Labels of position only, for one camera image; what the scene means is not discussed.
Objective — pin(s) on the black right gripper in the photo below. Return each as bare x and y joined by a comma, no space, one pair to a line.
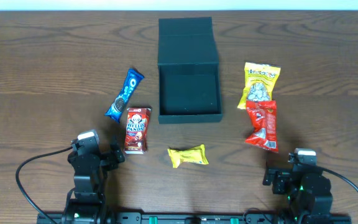
276,179

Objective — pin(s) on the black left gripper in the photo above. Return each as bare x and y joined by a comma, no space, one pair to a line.
112,157

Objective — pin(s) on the red Hello Panda box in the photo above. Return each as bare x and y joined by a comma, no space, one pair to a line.
136,130

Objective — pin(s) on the red snack bag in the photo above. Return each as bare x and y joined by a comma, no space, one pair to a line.
263,116

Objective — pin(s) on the blue Oreo cookie pack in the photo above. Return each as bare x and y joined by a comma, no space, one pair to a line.
131,82

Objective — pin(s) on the yellow seed snack bag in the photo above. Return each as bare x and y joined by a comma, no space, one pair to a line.
260,80

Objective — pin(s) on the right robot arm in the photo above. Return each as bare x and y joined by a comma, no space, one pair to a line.
308,193

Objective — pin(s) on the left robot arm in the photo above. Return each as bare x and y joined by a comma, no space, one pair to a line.
86,202

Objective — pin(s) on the small yellow snack packet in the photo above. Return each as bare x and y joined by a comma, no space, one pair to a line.
194,155

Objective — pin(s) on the dark green open box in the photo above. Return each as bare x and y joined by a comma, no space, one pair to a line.
188,67

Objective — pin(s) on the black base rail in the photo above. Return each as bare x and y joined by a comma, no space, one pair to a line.
254,217

